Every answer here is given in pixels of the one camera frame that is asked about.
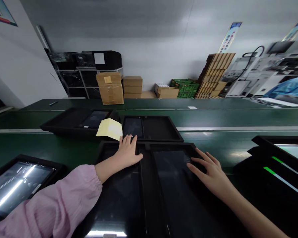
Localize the person's left hand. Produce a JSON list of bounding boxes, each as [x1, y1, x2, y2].
[[113, 135, 144, 170]]

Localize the person's right hand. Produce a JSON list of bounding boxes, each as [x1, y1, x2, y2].
[[187, 148, 231, 190]]

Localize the dark display panel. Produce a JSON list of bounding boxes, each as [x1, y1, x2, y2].
[[123, 118, 144, 139], [93, 148, 145, 238], [79, 110, 112, 129], [152, 149, 215, 238]]

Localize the yellow paper sheet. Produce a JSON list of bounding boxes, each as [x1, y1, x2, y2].
[[96, 118, 123, 142]]

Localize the black foam tray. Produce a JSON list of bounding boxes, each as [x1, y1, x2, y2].
[[121, 115, 184, 143], [39, 107, 120, 140], [85, 140, 241, 238], [233, 135, 298, 225], [0, 153, 67, 225]]

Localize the green conveyor belt line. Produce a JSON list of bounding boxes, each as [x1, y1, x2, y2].
[[0, 98, 298, 238]]

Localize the large taped cardboard box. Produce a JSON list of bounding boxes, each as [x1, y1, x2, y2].
[[98, 83, 125, 105]]

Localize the stack of three cardboard boxes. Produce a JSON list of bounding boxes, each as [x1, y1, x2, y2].
[[122, 76, 143, 99]]

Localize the open cardboard box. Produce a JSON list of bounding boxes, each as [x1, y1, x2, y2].
[[156, 87, 180, 99]]

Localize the white box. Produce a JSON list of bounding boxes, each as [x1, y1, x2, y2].
[[154, 83, 171, 94]]

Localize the cardboard box with yellow label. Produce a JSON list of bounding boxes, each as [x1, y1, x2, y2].
[[96, 72, 122, 87]]

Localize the display panel with green strips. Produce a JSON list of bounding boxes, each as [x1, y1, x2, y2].
[[263, 143, 298, 199]]

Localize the green plastic crate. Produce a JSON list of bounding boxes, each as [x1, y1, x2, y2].
[[171, 79, 200, 99]]

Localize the white paper sheets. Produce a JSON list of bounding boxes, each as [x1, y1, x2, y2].
[[248, 97, 298, 108]]

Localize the stack of wrapped black trays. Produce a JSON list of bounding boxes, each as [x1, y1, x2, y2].
[[49, 50, 124, 99]]

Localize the stack of brown cartons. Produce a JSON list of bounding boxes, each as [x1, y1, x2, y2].
[[194, 52, 237, 99]]

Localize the glossy display panel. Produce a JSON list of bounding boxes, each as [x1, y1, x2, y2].
[[0, 161, 57, 217]]

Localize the grey metal bar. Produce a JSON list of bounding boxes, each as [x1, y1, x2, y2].
[[35, 24, 53, 59]]

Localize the white machine with cables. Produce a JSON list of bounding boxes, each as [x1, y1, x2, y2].
[[224, 40, 298, 99]]

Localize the tall wall banner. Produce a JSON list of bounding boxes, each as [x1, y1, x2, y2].
[[281, 20, 298, 42], [218, 21, 243, 54]]

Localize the colourful wall poster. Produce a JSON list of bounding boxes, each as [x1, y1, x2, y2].
[[0, 0, 18, 27]]

